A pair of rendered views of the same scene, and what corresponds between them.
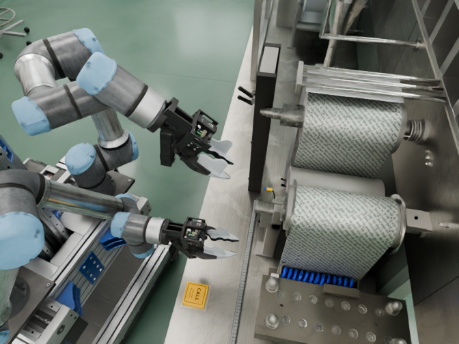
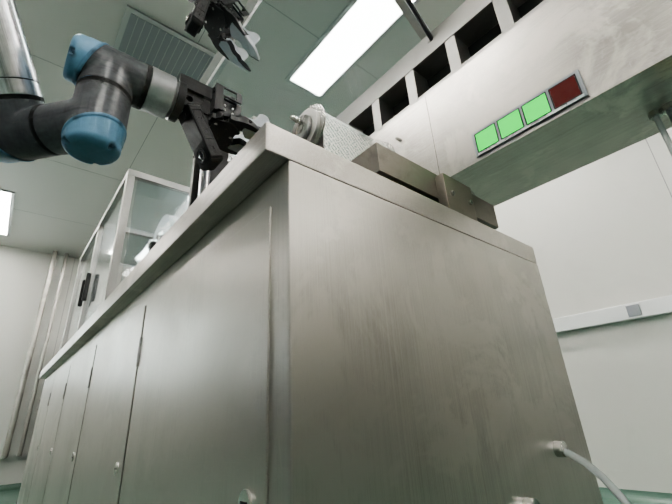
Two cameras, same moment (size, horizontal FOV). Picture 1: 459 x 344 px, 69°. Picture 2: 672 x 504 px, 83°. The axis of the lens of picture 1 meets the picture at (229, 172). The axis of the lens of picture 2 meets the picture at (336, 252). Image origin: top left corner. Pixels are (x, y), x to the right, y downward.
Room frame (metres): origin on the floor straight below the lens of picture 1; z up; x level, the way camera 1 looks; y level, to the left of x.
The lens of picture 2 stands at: (-0.08, 0.42, 0.59)
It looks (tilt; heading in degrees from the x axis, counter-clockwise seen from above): 23 degrees up; 308
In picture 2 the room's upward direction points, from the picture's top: 3 degrees counter-clockwise
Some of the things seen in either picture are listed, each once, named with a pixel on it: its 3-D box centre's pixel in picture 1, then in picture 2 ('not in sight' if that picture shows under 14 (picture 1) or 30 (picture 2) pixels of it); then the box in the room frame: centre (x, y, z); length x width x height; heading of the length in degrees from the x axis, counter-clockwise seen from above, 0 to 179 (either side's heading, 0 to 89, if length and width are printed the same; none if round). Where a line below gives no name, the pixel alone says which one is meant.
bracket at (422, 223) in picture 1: (417, 220); not in sight; (0.39, -0.45, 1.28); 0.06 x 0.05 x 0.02; 79
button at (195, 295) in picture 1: (195, 295); not in sight; (0.33, 0.11, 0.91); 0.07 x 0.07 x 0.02; 79
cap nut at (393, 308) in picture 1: (395, 306); not in sight; (0.26, -0.44, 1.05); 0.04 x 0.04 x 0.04
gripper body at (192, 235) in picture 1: (184, 234); (206, 111); (0.44, 0.13, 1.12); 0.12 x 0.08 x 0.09; 79
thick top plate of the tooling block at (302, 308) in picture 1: (330, 319); (415, 206); (0.24, -0.28, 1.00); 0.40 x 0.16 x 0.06; 79
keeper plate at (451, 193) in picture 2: not in sight; (458, 205); (0.15, -0.28, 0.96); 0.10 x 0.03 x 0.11; 79
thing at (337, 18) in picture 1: (328, 67); not in sight; (1.13, -0.39, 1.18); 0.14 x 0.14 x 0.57
